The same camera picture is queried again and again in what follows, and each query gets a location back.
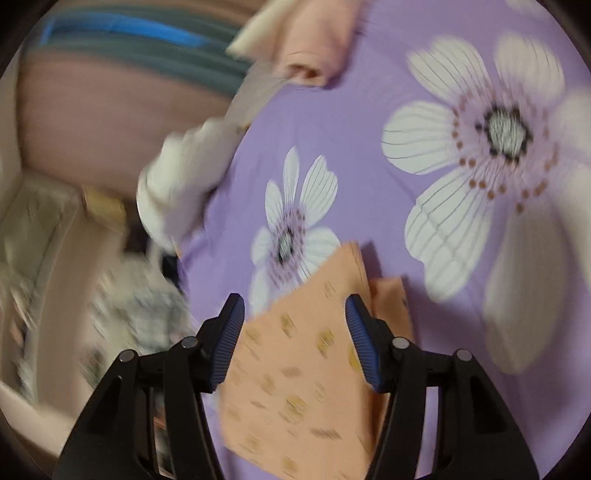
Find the pink folded garment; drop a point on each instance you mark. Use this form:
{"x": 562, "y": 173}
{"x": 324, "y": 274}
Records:
{"x": 314, "y": 41}

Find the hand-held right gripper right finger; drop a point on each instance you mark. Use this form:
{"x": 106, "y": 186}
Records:
{"x": 364, "y": 341}

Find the white fluffy blanket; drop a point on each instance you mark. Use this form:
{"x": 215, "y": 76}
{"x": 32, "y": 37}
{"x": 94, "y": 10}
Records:
{"x": 184, "y": 184}

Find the teal curtain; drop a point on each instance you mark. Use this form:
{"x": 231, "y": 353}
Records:
{"x": 138, "y": 46}

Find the beige curtain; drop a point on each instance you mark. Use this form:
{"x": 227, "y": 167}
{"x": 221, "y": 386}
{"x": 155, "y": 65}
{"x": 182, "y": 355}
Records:
{"x": 92, "y": 129}

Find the purple floral bedsheet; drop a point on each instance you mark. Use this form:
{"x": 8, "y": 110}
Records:
{"x": 369, "y": 161}

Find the grey plaid blanket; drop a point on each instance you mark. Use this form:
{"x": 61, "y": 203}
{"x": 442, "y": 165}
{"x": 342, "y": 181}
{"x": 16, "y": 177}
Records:
{"x": 138, "y": 309}

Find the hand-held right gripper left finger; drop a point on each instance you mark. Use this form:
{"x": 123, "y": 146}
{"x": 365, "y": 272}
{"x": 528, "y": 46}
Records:
{"x": 226, "y": 341}

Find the orange duck print shirt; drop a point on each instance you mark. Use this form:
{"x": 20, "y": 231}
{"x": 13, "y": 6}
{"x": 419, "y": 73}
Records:
{"x": 295, "y": 369}

